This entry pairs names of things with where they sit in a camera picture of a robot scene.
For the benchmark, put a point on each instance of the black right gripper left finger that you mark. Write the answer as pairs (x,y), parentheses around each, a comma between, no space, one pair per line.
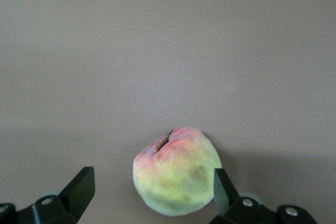
(78,195)

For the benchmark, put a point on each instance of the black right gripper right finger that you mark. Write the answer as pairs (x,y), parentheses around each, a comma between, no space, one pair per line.
(225,197)

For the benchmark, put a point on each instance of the yellow pink peach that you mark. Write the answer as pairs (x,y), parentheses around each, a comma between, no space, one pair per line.
(176,176)

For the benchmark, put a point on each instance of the brown table cloth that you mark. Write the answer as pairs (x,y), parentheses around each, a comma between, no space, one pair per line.
(157,51)

